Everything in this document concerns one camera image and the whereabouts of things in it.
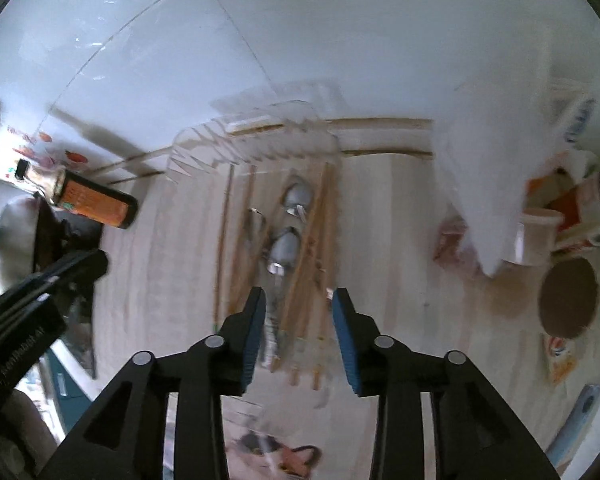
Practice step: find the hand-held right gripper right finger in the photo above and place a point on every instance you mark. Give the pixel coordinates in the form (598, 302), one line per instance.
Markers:
(347, 347)

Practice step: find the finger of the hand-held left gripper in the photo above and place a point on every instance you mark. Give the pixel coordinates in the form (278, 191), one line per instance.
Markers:
(75, 266)

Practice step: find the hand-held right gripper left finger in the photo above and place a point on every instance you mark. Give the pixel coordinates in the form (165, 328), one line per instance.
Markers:
(250, 342)

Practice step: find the large metal spoon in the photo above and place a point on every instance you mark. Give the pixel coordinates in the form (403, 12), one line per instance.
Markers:
(282, 250)
(297, 195)

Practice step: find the clear plastic utensil tray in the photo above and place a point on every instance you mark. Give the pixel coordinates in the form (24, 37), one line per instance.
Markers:
(205, 157)

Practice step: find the wooden chopstick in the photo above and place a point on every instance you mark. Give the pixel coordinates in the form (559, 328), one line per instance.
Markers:
(320, 240)
(317, 320)
(307, 255)

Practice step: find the black object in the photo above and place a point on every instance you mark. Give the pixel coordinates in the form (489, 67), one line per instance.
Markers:
(55, 230)

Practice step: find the teal cabinet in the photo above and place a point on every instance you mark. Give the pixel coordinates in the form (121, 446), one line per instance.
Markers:
(65, 375)

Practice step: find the metal pot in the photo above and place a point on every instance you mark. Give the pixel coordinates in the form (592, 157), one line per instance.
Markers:
(12, 240)

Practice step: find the orange label sauce bottle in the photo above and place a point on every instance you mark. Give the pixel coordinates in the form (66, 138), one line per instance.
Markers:
(92, 195)

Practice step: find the calico cat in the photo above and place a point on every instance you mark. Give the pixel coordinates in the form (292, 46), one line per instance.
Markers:
(280, 455)

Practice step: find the pink packet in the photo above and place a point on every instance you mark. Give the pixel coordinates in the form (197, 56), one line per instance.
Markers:
(452, 245)

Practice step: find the orange and white packet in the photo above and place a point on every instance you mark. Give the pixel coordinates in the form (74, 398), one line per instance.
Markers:
(562, 360)

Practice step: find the white cup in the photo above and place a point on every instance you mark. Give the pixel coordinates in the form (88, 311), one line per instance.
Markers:
(535, 235)

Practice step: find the round brown lid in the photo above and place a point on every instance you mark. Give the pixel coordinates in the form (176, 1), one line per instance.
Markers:
(567, 295)

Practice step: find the white plastic bag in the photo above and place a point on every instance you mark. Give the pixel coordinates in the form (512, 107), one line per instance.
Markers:
(485, 160)

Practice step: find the blue packet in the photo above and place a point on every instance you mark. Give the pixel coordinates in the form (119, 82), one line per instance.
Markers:
(577, 420)

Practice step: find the pile of packages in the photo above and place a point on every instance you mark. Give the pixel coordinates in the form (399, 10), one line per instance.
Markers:
(580, 185)

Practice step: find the colourful wall stickers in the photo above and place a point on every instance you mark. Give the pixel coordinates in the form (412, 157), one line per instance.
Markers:
(45, 152)

